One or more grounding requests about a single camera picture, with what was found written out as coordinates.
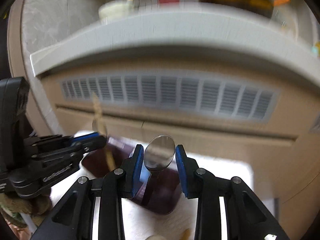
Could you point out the wooden chopstick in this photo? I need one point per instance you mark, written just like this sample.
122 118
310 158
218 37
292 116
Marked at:
186 234

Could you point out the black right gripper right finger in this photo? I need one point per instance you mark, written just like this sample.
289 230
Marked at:
186 169

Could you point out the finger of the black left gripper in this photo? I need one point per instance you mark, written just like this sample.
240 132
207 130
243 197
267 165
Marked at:
85 146
85 137

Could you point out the white plastic spoon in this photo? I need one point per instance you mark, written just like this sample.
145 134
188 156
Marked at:
156 237

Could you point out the white lace tablecloth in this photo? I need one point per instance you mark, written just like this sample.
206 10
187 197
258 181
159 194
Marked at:
168 212

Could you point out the grey ventilation grille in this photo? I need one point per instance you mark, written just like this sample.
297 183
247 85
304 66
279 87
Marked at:
190 91

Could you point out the grey kitchen countertop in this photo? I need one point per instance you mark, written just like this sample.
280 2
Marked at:
186 30

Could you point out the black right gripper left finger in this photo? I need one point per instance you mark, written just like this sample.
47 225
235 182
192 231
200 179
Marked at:
132 167

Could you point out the metal spoon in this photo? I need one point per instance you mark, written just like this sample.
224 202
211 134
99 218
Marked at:
157 157

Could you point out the white ceramic bowl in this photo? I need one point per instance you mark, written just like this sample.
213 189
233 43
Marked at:
115 10

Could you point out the wooden spatula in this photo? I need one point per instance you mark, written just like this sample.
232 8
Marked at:
99 126

